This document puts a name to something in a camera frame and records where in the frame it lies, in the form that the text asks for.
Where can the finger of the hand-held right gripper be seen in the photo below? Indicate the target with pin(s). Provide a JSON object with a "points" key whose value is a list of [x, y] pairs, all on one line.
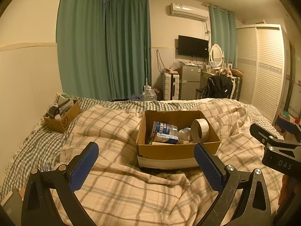
{"points": [[263, 131], [287, 124]]}

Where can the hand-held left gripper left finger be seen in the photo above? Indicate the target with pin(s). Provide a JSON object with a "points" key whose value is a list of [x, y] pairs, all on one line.
{"points": [[84, 167]]}

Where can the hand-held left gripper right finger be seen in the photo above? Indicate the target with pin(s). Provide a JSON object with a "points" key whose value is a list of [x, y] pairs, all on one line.
{"points": [[208, 167]]}

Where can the white plastic bag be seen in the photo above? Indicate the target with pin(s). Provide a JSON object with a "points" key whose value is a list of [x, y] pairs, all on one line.
{"points": [[185, 138]]}

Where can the white tape roll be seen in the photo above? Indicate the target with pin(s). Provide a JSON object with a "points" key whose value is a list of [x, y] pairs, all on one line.
{"points": [[203, 127]]}

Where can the pale teal plastic item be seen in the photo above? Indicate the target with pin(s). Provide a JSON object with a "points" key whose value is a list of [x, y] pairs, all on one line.
{"points": [[185, 129]]}

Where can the large cardboard box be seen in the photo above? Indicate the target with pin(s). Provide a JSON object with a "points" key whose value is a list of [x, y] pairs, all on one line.
{"points": [[164, 154]]}

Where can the blue white tissue pack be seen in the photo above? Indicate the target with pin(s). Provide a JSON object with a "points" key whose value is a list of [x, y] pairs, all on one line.
{"points": [[164, 138]]}

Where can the blue label plastic bottle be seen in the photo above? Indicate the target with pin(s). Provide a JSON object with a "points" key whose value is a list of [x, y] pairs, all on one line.
{"points": [[164, 127]]}

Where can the person's right hand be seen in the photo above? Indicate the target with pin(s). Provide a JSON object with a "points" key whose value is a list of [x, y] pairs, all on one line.
{"points": [[285, 186]]}

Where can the beige plaid blanket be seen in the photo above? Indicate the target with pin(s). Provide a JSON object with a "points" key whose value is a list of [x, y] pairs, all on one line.
{"points": [[117, 186]]}

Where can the room door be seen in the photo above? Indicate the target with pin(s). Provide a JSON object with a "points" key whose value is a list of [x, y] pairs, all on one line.
{"points": [[294, 80]]}

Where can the small printed cardboard box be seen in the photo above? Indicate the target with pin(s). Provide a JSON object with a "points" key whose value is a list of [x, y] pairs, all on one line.
{"points": [[63, 122]]}

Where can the grey suitcase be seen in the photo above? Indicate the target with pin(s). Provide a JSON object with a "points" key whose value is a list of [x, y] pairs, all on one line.
{"points": [[238, 87]]}

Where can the white louvred wardrobe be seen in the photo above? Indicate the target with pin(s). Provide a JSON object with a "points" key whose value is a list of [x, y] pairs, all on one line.
{"points": [[261, 70]]}

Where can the black round container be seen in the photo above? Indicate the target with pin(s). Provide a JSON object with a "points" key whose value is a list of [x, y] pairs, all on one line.
{"points": [[53, 111]]}

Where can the black jacket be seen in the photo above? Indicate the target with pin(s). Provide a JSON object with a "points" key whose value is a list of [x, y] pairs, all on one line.
{"points": [[217, 87]]}

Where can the blonde wig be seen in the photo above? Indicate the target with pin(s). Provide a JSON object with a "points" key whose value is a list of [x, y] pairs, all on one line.
{"points": [[223, 71]]}

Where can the white green carton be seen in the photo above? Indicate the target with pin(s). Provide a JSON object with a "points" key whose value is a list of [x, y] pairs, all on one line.
{"points": [[63, 97]]}

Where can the grey flat device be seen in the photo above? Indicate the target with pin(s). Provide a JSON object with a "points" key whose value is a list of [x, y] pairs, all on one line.
{"points": [[11, 203]]}

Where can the grey small fridge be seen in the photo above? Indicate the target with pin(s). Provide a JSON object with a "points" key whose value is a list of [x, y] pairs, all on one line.
{"points": [[189, 82]]}

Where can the dark patterned bag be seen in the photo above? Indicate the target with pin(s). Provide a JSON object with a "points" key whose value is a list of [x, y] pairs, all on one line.
{"points": [[158, 94]]}

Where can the white ribbed suitcase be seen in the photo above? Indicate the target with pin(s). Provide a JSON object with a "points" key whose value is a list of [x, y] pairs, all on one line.
{"points": [[170, 86]]}

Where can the white oval mirror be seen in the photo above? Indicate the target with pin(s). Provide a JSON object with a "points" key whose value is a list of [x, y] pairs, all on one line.
{"points": [[216, 54]]}

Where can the clear water jug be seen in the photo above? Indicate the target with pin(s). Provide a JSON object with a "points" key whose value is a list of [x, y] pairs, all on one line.
{"points": [[148, 94]]}

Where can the clear plastic bags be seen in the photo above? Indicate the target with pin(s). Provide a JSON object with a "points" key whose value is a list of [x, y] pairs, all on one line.
{"points": [[175, 65]]}

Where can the narrow green curtain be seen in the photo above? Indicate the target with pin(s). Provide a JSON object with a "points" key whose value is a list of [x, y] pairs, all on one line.
{"points": [[222, 33]]}

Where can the white pole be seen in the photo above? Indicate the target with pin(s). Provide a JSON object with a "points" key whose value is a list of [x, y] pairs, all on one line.
{"points": [[146, 66]]}

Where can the wide green curtain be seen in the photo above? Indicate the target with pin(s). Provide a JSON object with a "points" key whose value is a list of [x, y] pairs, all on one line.
{"points": [[80, 40]]}

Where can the pleated green curtain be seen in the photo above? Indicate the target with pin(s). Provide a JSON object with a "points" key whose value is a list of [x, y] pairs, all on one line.
{"points": [[128, 47]]}

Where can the white air conditioner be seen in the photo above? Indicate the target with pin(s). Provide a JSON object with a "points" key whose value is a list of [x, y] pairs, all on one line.
{"points": [[188, 11]]}

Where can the black wall television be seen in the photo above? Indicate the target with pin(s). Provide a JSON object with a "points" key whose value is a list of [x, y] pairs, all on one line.
{"points": [[192, 46]]}

